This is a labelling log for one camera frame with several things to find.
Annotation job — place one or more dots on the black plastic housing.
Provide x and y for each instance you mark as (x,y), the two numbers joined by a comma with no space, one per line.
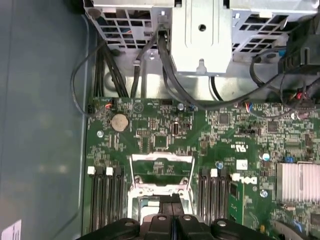
(302,50)

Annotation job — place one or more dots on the green motherboard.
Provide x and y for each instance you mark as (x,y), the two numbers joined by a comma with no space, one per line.
(212,140)

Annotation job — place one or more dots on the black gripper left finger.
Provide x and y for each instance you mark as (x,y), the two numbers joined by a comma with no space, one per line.
(165,225)

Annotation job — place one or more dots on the silver chipset heatsink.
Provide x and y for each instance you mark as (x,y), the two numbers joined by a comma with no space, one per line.
(297,182)

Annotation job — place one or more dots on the round coin battery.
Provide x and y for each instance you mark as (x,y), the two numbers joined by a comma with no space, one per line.
(120,122)

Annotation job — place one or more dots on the silver metal drive cage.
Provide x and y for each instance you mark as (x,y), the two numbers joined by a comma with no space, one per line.
(200,45)

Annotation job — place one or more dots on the green RAM stick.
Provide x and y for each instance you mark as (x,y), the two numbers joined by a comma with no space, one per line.
(236,200)

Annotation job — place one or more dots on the metal socket cover frame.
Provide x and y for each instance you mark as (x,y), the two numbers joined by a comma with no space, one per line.
(162,156)

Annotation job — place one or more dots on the thin metal locking lever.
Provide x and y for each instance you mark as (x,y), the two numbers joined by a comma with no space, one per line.
(192,172)

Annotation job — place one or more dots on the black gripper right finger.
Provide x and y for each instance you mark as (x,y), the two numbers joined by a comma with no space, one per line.
(187,227)

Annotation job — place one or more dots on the black open PC case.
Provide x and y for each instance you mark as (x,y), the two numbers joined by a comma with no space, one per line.
(37,100)

